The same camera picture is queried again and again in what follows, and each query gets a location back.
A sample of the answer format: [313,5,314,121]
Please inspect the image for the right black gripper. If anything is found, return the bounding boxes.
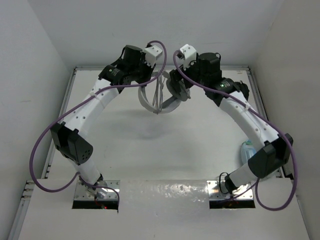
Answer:
[169,55,208,93]

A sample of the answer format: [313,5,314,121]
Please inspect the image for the grey headphones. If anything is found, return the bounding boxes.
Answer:
[138,70,187,115]

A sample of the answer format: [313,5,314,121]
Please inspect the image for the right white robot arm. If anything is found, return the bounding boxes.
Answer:
[173,50,293,193]

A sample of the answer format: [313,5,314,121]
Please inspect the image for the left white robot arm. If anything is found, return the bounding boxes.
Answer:
[50,44,163,186]

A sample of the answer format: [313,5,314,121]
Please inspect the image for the black headphones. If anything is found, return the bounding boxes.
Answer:
[233,81,250,101]

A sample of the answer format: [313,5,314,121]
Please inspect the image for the blue headphones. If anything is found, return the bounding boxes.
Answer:
[240,139,257,165]

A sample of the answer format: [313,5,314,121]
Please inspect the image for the white front board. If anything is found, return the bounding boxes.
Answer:
[19,180,309,240]

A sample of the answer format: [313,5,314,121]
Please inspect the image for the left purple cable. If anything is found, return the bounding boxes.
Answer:
[29,40,168,203]

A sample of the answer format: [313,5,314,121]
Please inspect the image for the purple cable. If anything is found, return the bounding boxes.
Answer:
[172,49,298,211]
[29,40,168,203]

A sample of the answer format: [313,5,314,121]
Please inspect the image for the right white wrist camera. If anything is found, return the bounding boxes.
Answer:
[177,44,197,69]

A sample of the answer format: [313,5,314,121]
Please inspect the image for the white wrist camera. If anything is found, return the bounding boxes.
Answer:
[177,44,197,69]
[143,46,163,67]

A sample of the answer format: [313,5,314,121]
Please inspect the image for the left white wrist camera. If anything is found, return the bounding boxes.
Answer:
[143,46,163,67]

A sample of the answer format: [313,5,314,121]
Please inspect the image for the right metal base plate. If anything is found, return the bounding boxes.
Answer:
[206,179,255,201]

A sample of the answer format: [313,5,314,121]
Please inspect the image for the metal base plate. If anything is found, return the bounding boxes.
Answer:
[206,179,255,201]
[74,180,120,201]

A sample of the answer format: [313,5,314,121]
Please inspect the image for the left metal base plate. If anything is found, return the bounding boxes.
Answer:
[74,180,120,201]

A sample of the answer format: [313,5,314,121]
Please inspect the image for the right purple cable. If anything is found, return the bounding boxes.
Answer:
[172,49,298,211]

